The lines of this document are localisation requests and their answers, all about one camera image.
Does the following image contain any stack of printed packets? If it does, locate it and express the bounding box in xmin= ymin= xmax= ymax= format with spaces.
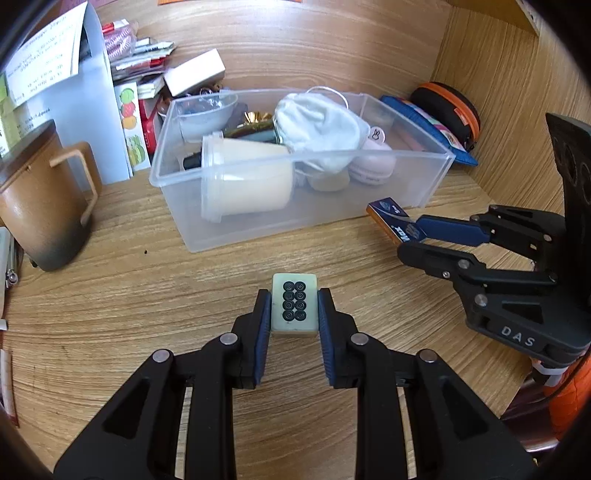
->
xmin=99 ymin=18 xmax=178 ymax=84

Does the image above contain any small white box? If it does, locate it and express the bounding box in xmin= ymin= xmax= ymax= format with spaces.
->
xmin=164 ymin=48 xmax=227 ymax=97

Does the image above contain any fruit printed box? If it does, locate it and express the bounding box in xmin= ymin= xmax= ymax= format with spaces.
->
xmin=115 ymin=80 xmax=153 ymax=177

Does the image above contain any white mahjong tile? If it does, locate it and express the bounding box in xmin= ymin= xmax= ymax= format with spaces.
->
xmin=271 ymin=273 xmax=320 ymax=334

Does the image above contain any blue pencil case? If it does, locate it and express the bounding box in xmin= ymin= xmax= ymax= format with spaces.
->
xmin=379 ymin=95 xmax=480 ymax=166

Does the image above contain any white plastic cup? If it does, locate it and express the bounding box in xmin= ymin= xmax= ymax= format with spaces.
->
xmin=201 ymin=131 xmax=296 ymax=224

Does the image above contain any black round case orange zip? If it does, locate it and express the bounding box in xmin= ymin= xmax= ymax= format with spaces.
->
xmin=410 ymin=82 xmax=482 ymax=152

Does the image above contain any white handwritten paper sheet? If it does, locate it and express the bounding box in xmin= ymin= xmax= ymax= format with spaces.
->
xmin=2 ymin=0 xmax=88 ymax=112

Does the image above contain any white paper folder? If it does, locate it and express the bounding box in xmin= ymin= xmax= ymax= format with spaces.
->
xmin=0 ymin=0 xmax=134 ymax=185

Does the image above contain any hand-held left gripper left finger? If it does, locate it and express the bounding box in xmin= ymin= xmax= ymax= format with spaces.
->
xmin=53 ymin=289 xmax=273 ymax=480

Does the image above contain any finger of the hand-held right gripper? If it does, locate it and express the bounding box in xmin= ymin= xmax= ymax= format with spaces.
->
xmin=417 ymin=204 xmax=563 ymax=269
xmin=398 ymin=241 xmax=558 ymax=290

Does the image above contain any clear plastic storage box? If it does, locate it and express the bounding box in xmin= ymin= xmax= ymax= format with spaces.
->
xmin=148 ymin=88 xmax=457 ymax=254

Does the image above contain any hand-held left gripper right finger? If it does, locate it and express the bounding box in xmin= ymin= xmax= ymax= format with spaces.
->
xmin=317 ymin=287 xmax=539 ymax=480

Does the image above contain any brown ceramic mug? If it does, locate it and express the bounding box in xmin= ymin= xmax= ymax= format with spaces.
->
xmin=0 ymin=134 xmax=103 ymax=272

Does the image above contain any gold cylinder bottle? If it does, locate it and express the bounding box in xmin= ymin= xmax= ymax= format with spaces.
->
xmin=222 ymin=122 xmax=280 ymax=144

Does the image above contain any dark wooden mug lid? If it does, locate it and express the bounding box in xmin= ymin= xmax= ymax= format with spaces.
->
xmin=0 ymin=119 xmax=58 ymax=183

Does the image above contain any clear plastic bowl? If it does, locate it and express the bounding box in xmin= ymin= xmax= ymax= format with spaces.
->
xmin=178 ymin=92 xmax=238 ymax=141

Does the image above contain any dark striped cloth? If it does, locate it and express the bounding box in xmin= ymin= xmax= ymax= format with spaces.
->
xmin=501 ymin=364 xmax=564 ymax=457

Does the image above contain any red box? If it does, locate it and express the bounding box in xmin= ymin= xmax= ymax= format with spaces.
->
xmin=139 ymin=97 xmax=167 ymax=158

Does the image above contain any wooden desktop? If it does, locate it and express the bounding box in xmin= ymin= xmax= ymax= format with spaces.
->
xmin=0 ymin=152 xmax=550 ymax=480

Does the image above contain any dark blue card box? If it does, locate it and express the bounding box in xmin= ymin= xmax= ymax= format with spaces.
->
xmin=367 ymin=198 xmax=423 ymax=244

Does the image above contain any pink round macaron-shaped gadget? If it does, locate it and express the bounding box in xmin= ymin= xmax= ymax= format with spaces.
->
xmin=348 ymin=127 xmax=397 ymax=185

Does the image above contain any white face mask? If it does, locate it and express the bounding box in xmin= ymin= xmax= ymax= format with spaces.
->
xmin=274 ymin=85 xmax=370 ymax=174

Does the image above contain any person's right forearm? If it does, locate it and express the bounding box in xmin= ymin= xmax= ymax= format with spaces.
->
xmin=540 ymin=351 xmax=591 ymax=444

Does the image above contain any small metal tool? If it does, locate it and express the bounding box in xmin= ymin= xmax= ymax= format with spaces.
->
xmin=4 ymin=244 xmax=23 ymax=288

